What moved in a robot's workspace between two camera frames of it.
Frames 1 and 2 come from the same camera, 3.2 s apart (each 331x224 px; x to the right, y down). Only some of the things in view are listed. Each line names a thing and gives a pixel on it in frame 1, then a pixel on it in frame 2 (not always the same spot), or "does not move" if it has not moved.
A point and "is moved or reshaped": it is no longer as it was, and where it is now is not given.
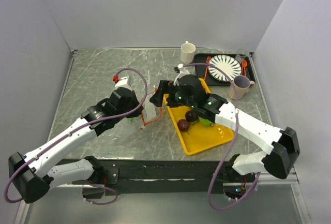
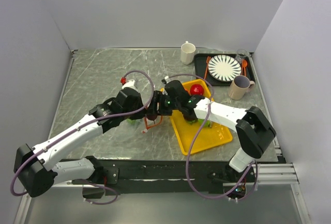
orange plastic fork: x=208 y=60 does not move
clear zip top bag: x=151 y=113 is moved or reshaped
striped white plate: x=227 y=64 does not move
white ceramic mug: x=187 y=53 does not move
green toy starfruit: x=206 y=122 does not move
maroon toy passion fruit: x=183 y=125 → x=152 y=117
